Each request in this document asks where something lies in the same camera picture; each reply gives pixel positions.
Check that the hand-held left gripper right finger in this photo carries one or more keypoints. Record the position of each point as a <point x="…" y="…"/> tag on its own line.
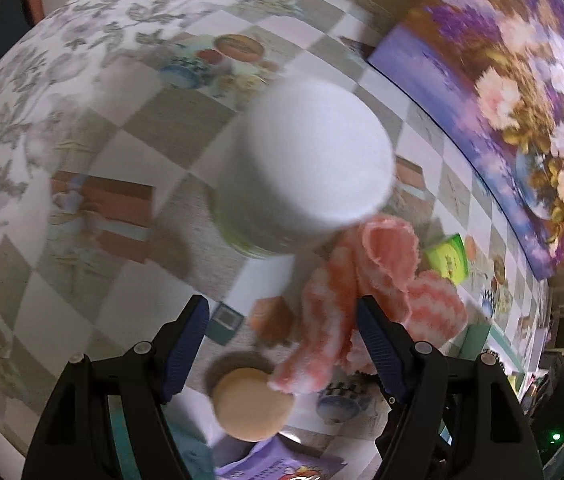
<point x="382" y="355"/>

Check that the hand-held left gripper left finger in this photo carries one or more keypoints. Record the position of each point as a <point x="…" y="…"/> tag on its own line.
<point x="184" y="355"/>

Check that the pink white zigzag cloth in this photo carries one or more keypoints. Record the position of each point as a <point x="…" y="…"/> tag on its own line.
<point x="322" y="310"/>

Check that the round beige powder puff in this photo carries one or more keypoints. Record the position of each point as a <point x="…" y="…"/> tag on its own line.
<point x="252" y="405"/>

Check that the purple cartoon packet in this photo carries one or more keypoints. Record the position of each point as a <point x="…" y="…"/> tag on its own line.
<point x="282" y="465"/>

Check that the white-capped green bottle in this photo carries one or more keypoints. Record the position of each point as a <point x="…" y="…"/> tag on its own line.
<point x="312" y="150"/>

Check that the flower painting canvas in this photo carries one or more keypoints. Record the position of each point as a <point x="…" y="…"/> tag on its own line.
<point x="512" y="85"/>

